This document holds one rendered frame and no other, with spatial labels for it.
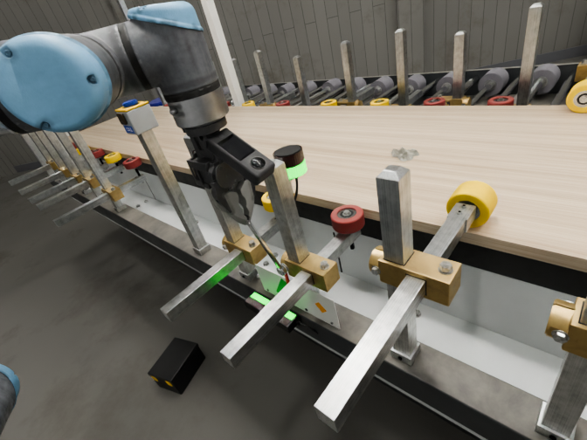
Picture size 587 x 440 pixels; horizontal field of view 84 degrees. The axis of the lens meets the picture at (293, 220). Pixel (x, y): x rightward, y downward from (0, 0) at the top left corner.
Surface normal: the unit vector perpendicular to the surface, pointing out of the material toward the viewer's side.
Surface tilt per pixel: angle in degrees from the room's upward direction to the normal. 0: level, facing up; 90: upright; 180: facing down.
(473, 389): 0
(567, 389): 90
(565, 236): 0
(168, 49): 89
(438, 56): 90
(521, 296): 90
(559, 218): 0
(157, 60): 100
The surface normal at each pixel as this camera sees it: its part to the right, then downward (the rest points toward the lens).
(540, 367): -0.23, -0.81
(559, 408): -0.64, 0.54
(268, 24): -0.10, 0.57
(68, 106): 0.36, 0.46
